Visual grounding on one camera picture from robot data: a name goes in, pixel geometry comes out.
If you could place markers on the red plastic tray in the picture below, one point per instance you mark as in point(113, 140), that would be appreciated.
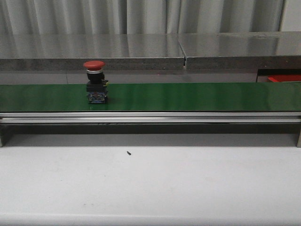
point(284, 78)

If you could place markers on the right grey stone countertop slab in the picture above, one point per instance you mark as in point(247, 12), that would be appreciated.
point(243, 50)

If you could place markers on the white pleated curtain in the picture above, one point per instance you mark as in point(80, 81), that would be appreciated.
point(139, 16)

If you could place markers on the left grey stone countertop slab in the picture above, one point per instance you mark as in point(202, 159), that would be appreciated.
point(56, 52)

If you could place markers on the green conveyor belt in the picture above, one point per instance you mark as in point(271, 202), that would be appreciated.
point(155, 97)

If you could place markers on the steel conveyor support bracket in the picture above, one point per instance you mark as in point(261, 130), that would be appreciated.
point(298, 143)

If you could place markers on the aluminium conveyor frame rail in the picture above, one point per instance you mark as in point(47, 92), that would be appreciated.
point(151, 117)

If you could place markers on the grey stone countertop slab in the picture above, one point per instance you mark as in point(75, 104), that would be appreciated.
point(56, 52)
point(243, 50)

